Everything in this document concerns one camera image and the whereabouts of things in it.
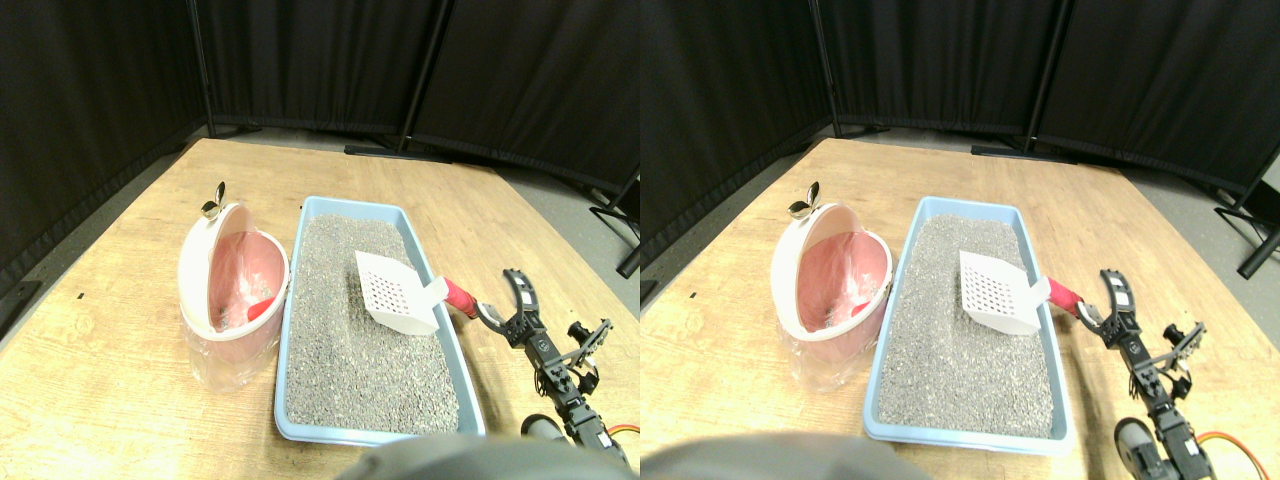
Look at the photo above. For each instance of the black tripod stand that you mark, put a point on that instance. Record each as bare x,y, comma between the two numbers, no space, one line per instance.
1258,252
628,262

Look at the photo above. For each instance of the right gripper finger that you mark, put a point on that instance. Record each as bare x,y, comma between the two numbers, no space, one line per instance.
490,320
1088,320
1124,295
527,295

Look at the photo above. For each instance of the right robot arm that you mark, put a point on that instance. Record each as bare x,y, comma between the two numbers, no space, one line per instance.
575,405
1170,420

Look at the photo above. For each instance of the blue litter tray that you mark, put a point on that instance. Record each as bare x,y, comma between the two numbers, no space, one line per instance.
350,370
950,370

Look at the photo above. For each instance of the white bin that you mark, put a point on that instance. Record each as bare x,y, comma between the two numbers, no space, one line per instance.
200,270
795,270

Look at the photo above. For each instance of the red lump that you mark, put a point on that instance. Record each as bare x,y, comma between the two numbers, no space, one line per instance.
263,310
861,309

